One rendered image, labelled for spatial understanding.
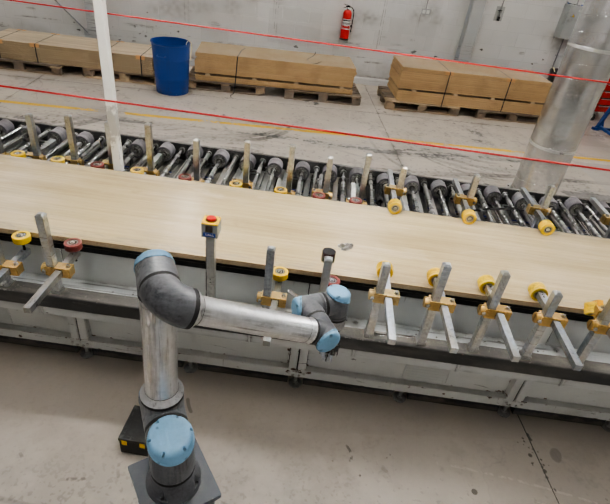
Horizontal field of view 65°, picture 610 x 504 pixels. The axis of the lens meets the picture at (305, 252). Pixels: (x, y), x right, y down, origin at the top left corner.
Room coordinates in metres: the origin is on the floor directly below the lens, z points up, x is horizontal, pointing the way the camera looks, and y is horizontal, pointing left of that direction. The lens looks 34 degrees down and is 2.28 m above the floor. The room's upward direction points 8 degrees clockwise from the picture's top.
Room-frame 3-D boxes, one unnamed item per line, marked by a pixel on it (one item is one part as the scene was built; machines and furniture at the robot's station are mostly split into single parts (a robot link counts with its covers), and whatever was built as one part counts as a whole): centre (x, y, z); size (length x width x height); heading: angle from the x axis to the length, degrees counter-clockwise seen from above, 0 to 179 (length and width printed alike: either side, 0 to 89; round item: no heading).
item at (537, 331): (1.68, -1.10, 0.86); 0.04 x 0.04 x 0.48; 0
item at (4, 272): (1.63, 1.36, 0.80); 0.44 x 0.03 x 0.04; 0
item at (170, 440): (0.92, 0.36, 0.79); 0.17 x 0.15 x 0.18; 27
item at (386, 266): (1.69, -0.35, 0.89); 0.04 x 0.04 x 0.48; 0
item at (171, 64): (7.05, 2.26, 0.36); 0.59 x 0.57 x 0.73; 6
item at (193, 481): (0.92, 0.35, 0.65); 0.19 x 0.19 x 0.10
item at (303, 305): (1.31, -0.05, 1.14); 0.12 x 0.12 x 0.09; 27
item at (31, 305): (1.63, 1.11, 0.83); 0.44 x 0.03 x 0.04; 0
